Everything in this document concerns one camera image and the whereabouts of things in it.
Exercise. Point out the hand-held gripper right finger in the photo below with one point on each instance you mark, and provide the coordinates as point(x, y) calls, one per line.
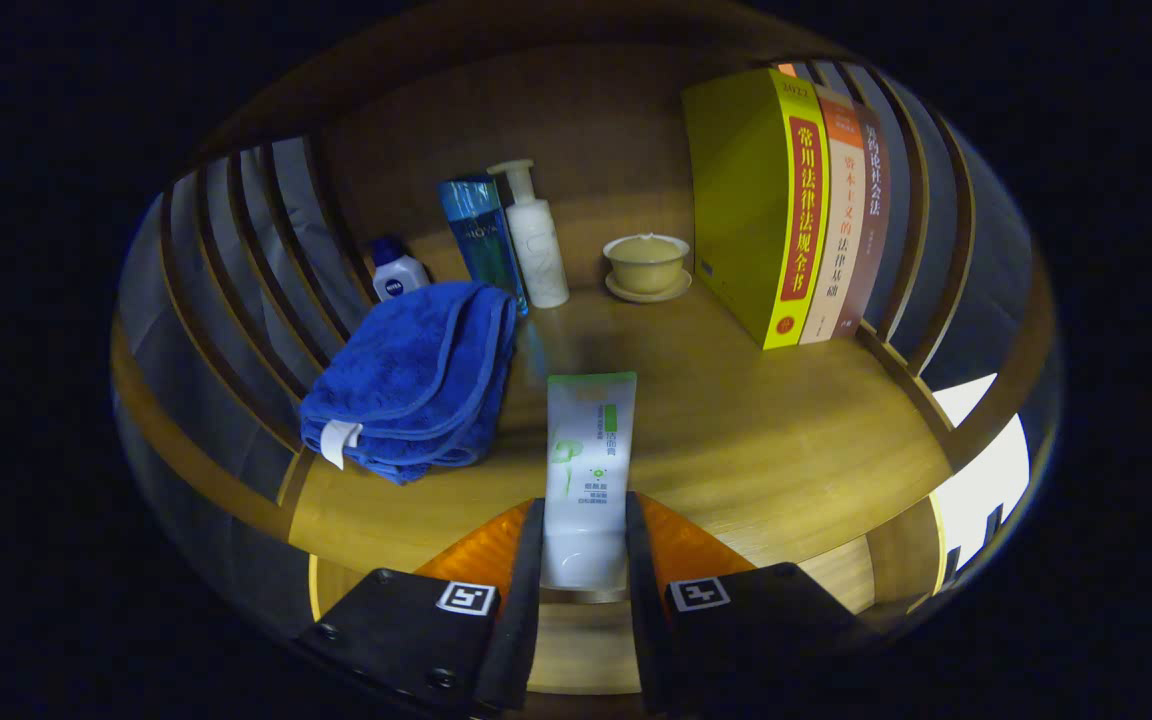
point(641, 620)

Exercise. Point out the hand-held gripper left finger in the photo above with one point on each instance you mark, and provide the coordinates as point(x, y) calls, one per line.
point(521, 620)

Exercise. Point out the white green-print tube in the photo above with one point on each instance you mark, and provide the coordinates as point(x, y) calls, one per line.
point(591, 450)

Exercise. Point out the wooden countertop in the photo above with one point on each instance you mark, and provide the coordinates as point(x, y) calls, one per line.
point(736, 430)

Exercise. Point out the white drawer unit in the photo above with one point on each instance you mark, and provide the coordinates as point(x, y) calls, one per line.
point(976, 470)

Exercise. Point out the wooden cabinet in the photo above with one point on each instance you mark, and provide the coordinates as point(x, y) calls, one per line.
point(536, 100)

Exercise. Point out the blue folded towel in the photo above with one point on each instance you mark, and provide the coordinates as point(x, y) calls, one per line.
point(416, 370)

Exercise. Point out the yellow saucer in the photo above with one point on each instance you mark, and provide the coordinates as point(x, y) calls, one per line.
point(648, 296)

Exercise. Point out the yellow lidded teacup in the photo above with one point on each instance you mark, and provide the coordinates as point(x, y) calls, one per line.
point(646, 260)

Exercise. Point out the small white blue-capped bottle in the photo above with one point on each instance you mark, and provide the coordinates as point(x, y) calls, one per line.
point(398, 275)

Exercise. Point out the white pump bottle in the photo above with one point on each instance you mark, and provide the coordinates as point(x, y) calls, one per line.
point(541, 250)

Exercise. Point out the tall blue bottle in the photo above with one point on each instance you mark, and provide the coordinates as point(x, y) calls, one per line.
point(481, 240)

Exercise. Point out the thick yellow book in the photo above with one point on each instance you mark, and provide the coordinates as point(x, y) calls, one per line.
point(736, 200)

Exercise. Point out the cream orange book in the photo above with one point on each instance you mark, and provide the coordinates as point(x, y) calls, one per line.
point(841, 220)

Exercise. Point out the brown book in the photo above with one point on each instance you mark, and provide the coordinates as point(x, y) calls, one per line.
point(873, 220)

